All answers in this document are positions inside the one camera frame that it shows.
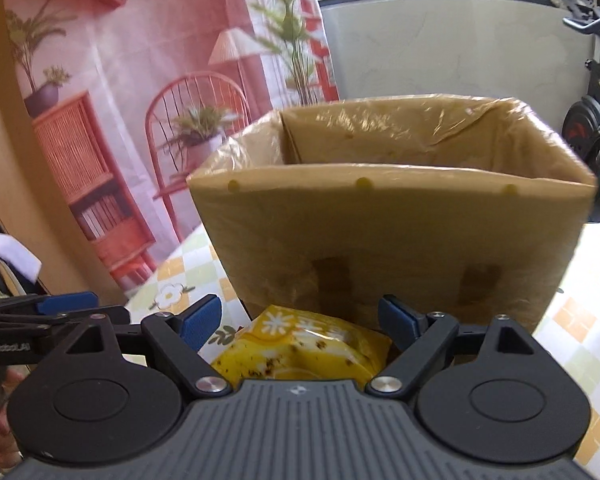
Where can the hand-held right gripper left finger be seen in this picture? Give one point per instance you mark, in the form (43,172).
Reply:
(202,322)

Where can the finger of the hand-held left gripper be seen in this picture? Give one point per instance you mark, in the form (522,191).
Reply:
(65,303)
(25,322)

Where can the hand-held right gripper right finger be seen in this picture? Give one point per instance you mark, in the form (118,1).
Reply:
(396,321)

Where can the brown cardboard box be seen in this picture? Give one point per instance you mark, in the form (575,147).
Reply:
(390,230)

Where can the yellow flower print snack packet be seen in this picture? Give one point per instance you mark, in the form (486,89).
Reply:
(300,355)

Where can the white folded cloth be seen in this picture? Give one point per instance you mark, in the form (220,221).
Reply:
(10,255)

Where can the checked floral tablecloth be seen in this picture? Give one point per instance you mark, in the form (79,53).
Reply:
(580,320)

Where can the clear plastic box liner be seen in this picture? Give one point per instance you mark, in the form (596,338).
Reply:
(257,142)

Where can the black exercise bike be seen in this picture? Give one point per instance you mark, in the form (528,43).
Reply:
(587,120)

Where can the printed pink wall backdrop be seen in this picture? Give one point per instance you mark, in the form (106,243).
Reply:
(130,85)

